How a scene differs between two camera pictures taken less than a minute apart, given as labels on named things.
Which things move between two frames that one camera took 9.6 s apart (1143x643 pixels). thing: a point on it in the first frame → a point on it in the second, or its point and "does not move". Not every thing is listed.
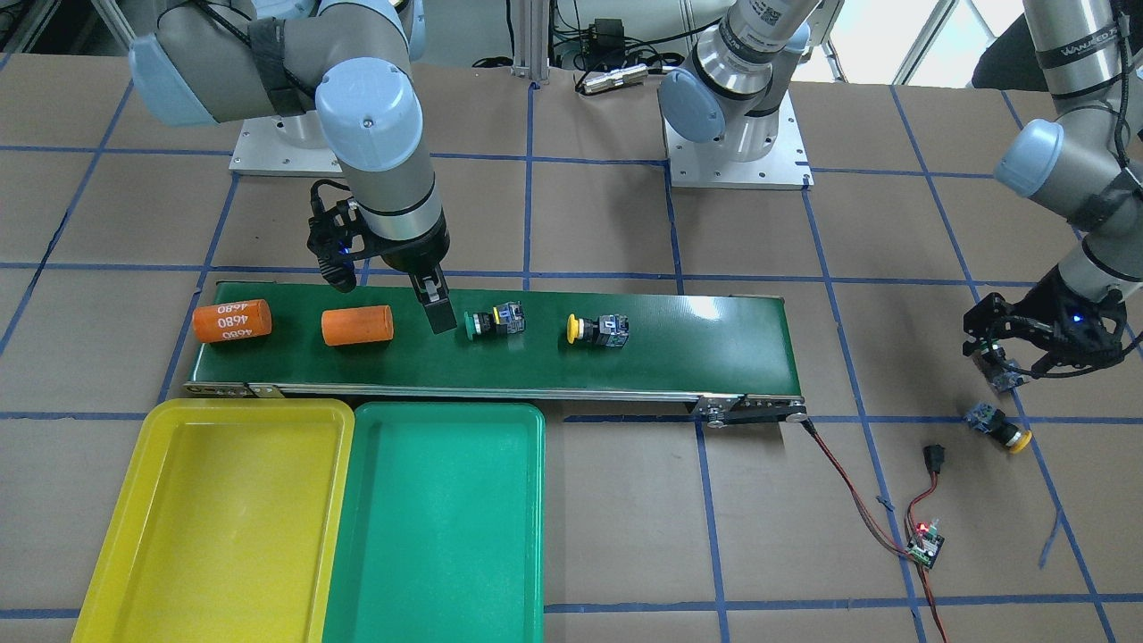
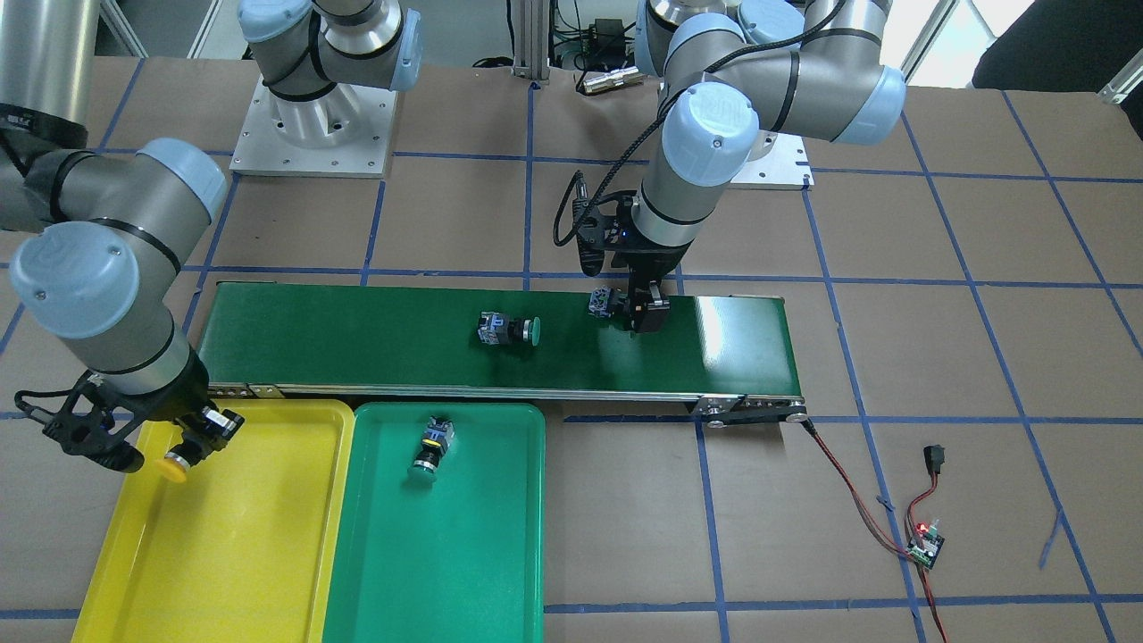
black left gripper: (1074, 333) → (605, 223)
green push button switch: (506, 318) → (438, 435)
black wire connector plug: (934, 455) does not move
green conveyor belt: (731, 350) does not move
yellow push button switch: (988, 419) → (599, 302)
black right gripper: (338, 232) → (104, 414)
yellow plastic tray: (227, 526) does not move
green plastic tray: (439, 531) does not move
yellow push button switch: (608, 329) → (177, 462)
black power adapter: (610, 36) does not move
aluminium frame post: (531, 40) does not move
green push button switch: (1004, 378) → (497, 328)
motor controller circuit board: (926, 544) does not move
